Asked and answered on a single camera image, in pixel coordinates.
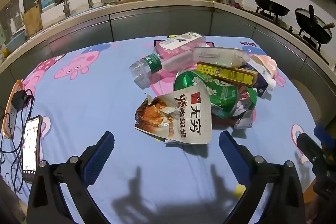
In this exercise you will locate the yellow cardboard box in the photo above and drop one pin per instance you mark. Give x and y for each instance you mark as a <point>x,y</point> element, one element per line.
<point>231,74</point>

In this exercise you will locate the black charger plug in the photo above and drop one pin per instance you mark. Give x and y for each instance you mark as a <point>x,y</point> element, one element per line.
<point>19,101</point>

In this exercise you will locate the orange and white power strip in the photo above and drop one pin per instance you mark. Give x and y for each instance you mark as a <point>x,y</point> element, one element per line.
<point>10,119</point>

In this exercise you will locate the white sink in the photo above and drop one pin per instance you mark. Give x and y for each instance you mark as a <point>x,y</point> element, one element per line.
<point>78,3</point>

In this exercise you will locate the smartphone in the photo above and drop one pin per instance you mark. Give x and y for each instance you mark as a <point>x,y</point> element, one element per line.
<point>31,148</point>

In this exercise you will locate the blue plastic basin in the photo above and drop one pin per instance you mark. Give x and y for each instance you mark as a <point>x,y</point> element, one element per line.
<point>15,41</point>

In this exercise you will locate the small metal bowl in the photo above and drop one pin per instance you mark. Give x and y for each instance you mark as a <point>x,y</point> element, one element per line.
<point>226,0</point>

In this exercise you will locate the green snack bag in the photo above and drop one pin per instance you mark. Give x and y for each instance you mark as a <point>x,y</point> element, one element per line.
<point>220,95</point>

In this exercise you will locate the grey kitchen counter cabinet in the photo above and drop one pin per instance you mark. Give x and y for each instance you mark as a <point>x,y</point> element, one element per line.
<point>157,22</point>

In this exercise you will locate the white snack pouch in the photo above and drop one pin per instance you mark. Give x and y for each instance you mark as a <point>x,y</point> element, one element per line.
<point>183,119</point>

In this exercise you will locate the black wok with glass lid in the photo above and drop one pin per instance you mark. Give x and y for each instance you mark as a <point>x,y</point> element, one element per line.
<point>313,27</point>

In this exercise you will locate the cartoon pig printed blanket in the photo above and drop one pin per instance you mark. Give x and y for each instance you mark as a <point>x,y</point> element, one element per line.
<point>86,98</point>

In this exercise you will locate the dark blue drink carton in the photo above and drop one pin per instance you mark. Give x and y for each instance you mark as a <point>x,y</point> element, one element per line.
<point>263,82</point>

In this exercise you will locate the clear bottle with green label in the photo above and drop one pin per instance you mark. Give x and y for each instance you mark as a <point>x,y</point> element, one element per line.
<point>151,64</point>

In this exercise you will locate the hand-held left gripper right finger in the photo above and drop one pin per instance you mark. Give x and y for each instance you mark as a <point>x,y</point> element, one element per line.
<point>232,155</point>

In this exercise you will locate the peach paper cup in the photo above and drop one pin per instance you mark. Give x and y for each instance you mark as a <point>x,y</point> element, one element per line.
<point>265,62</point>

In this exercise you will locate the clear plastic bag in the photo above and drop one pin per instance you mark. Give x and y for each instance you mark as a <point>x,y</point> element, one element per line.
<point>220,56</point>

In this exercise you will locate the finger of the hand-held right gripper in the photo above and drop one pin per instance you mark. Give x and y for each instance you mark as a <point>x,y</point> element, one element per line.
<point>311,150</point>
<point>325,136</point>

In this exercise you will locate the black gas stove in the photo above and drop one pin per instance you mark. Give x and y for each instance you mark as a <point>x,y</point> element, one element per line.
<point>296,35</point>

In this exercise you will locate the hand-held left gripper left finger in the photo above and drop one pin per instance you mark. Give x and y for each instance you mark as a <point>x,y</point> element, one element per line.
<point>101,158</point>

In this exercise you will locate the purple cloth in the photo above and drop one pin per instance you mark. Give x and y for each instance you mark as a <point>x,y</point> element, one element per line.
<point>237,5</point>

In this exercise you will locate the small wooden cutting board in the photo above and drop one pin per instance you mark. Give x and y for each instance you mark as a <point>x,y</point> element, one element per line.
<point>32,19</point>

